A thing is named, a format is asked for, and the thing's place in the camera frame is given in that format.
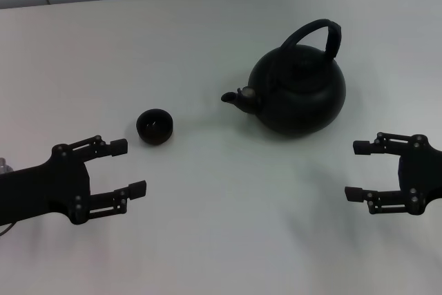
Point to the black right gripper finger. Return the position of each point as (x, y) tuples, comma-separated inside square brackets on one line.
[(354, 194), (364, 147)]

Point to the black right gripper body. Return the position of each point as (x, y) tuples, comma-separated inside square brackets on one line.
[(421, 177)]

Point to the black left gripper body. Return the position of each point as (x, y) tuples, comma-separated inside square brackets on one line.
[(52, 184)]

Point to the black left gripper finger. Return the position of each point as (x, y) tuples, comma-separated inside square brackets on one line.
[(137, 189), (117, 147)]

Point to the small dark teacup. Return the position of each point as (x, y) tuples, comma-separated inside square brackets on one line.
[(155, 127)]

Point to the black round teapot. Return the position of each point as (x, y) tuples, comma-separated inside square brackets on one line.
[(297, 101)]

